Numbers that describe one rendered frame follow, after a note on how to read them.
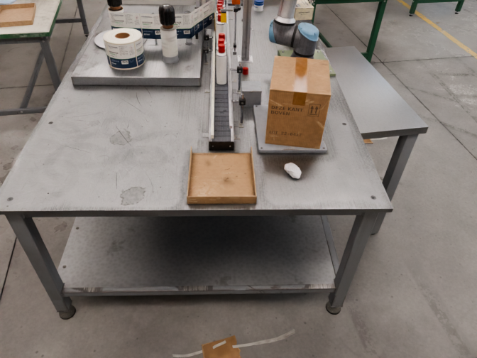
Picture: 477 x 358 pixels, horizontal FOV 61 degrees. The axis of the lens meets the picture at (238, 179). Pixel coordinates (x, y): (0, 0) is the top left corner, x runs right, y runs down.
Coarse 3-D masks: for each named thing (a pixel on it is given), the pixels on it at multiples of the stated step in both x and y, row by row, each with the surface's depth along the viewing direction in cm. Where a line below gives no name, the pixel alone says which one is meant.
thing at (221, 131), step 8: (216, 88) 204; (224, 88) 204; (216, 96) 198; (224, 96) 198; (216, 104) 192; (224, 104) 193; (216, 112) 187; (224, 112) 188; (216, 120) 183; (224, 120) 183; (216, 128) 178; (224, 128) 178; (216, 136) 174; (224, 136) 174
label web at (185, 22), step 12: (204, 0) 249; (192, 12) 231; (204, 12) 243; (156, 24) 230; (180, 24) 231; (192, 24) 235; (204, 24) 248; (156, 36) 234; (180, 36) 236; (192, 36) 239
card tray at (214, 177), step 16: (192, 160) 169; (208, 160) 169; (224, 160) 169; (240, 160) 170; (192, 176) 161; (208, 176) 162; (224, 176) 162; (240, 176) 162; (192, 192) 155; (208, 192) 155; (224, 192) 155; (240, 192) 155
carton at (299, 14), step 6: (300, 0) 261; (306, 0) 261; (300, 6) 252; (306, 6) 252; (312, 6) 253; (300, 12) 252; (306, 12) 253; (312, 12) 254; (300, 18) 255; (306, 18) 256
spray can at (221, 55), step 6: (222, 48) 194; (216, 54) 196; (222, 54) 195; (216, 60) 198; (222, 60) 197; (216, 66) 200; (222, 66) 199; (216, 72) 203; (222, 72) 201; (216, 78) 205; (222, 78) 203; (222, 84) 205
